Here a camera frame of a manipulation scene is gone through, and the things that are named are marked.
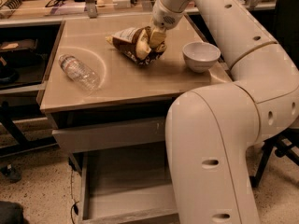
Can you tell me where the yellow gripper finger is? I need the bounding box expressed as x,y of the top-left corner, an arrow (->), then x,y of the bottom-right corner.
135,35 -> 151,60
149,27 -> 166,49

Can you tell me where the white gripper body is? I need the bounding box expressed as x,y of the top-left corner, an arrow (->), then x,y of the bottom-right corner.
152,0 -> 184,30

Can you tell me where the brown chip bag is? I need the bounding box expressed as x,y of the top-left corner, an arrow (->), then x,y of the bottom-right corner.
106,26 -> 167,65

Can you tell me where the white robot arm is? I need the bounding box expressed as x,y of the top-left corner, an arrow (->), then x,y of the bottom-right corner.
152,0 -> 299,224

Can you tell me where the grey drawer cabinet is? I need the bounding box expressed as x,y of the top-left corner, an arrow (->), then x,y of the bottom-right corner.
36,12 -> 238,224

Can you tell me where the upper drawer front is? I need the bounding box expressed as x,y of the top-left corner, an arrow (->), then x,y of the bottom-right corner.
52,117 -> 165,153

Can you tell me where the open middle drawer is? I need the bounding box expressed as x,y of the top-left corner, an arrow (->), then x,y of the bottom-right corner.
78,142 -> 179,224

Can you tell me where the white bowl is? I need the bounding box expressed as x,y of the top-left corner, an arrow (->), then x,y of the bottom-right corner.
182,42 -> 221,73

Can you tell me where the clear plastic water bottle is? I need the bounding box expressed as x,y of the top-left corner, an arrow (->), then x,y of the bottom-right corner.
59,54 -> 100,91

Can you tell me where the black office chair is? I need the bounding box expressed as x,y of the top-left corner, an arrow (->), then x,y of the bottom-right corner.
249,0 -> 299,189

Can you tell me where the metal coil stand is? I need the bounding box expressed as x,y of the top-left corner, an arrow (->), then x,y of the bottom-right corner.
0,0 -> 22,19

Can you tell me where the black desk leg frame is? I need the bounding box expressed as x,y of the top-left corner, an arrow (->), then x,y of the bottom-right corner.
0,102 -> 56,157

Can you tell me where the black cable on floor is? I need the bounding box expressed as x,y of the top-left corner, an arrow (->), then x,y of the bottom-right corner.
68,168 -> 80,224

